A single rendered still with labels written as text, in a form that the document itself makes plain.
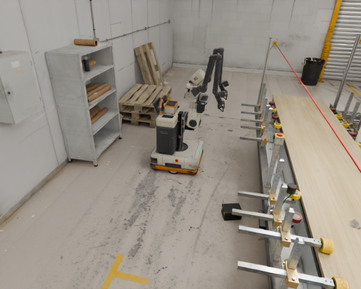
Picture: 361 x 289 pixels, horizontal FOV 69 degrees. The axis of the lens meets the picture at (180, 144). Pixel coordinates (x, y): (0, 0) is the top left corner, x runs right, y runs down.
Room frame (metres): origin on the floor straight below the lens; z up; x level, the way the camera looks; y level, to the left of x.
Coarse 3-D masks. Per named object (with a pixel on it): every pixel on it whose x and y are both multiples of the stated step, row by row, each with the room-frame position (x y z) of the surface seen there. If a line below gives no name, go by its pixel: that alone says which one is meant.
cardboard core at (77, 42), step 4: (76, 40) 3.66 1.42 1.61; (80, 40) 3.65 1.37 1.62; (84, 40) 3.64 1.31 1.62; (88, 40) 3.63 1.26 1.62; (92, 40) 3.62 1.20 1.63; (96, 40) 3.66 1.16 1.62; (76, 44) 3.66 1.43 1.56; (80, 44) 3.64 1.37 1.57; (84, 44) 3.63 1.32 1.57; (88, 44) 3.62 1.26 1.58; (92, 44) 3.60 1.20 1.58; (96, 44) 3.66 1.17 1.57
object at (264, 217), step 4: (232, 212) 1.36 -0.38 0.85; (236, 212) 1.36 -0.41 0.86; (240, 212) 1.36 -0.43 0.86; (244, 212) 1.36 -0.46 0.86; (248, 212) 1.36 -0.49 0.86; (252, 212) 1.36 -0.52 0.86; (244, 216) 1.35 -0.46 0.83; (248, 216) 1.34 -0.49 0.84; (252, 216) 1.34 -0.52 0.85; (256, 216) 1.33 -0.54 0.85; (260, 216) 1.33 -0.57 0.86; (264, 216) 1.32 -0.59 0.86; (268, 216) 1.33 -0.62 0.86; (272, 216) 1.33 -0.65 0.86; (268, 220) 1.31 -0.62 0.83; (272, 220) 1.31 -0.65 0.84; (292, 224) 1.28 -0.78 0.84; (296, 224) 1.28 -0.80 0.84
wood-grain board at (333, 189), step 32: (288, 96) 3.79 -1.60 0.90; (288, 128) 2.66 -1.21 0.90; (320, 128) 2.69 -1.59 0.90; (320, 160) 2.01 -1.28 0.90; (320, 192) 1.56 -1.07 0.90; (352, 192) 1.57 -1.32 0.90; (320, 224) 1.23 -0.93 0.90; (320, 256) 0.98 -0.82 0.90; (352, 256) 0.99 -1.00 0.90; (352, 288) 0.80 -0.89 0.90
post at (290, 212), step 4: (288, 208) 1.12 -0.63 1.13; (292, 208) 1.12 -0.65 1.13; (288, 212) 1.10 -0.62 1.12; (292, 212) 1.09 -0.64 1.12; (288, 216) 1.10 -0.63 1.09; (292, 216) 1.09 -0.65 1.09; (284, 220) 1.11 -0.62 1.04; (288, 220) 1.10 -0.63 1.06; (284, 224) 1.10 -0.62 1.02; (288, 224) 1.09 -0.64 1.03; (284, 228) 1.10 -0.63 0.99; (288, 228) 1.09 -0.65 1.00; (276, 244) 1.12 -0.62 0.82; (276, 248) 1.10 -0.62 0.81; (280, 248) 1.09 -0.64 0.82; (276, 252) 1.10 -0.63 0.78; (280, 252) 1.09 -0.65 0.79; (276, 256) 1.10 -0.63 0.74
